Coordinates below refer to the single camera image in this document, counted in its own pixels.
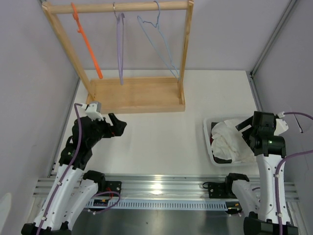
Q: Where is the perforated cable duct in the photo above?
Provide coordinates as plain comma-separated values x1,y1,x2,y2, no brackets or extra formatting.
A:
87,201,227,210

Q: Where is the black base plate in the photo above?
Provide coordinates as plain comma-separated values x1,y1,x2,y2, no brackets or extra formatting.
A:
105,181,122,197
202,182,231,199

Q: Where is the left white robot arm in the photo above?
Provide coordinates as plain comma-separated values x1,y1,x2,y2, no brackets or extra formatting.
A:
21,113,127,235

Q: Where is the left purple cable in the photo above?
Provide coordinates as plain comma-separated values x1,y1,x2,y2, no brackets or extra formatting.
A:
35,103,122,235

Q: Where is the black dotted garment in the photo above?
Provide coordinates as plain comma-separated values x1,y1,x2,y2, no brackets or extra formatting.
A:
213,155,232,164

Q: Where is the red garment in basket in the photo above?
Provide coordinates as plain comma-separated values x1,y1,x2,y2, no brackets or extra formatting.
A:
210,134,214,146

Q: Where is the white plastic basket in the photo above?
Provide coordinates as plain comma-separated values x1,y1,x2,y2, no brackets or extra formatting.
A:
203,117,256,167

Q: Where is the orange plastic hanger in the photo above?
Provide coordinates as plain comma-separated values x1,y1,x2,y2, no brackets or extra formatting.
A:
70,2,103,79

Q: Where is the aluminium mounting rail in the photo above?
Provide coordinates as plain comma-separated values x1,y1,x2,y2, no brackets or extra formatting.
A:
33,174,299,202

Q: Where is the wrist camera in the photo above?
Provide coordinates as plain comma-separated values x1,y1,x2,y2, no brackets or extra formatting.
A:
85,101,104,121
274,112,289,136

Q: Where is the wooden clothes rack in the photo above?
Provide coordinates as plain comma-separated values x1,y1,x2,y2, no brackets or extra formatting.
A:
42,0,194,114

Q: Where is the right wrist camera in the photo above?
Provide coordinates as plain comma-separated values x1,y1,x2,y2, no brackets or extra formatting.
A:
274,112,289,136

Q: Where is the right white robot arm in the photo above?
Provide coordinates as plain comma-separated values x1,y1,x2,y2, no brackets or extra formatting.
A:
223,111,299,235

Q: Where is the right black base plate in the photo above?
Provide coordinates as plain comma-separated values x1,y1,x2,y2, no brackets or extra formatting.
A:
202,182,231,199

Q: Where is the white pleated skirt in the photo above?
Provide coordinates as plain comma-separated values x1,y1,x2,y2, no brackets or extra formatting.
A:
211,118,256,164

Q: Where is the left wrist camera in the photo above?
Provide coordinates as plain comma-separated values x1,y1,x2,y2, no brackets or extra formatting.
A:
85,101,104,121

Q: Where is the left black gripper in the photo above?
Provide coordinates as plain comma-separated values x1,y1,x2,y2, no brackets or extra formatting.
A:
87,113,126,147

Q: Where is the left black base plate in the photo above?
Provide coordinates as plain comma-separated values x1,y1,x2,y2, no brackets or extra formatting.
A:
105,181,122,197

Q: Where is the purple plastic hanger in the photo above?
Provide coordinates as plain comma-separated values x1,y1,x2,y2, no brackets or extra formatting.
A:
113,3,125,85

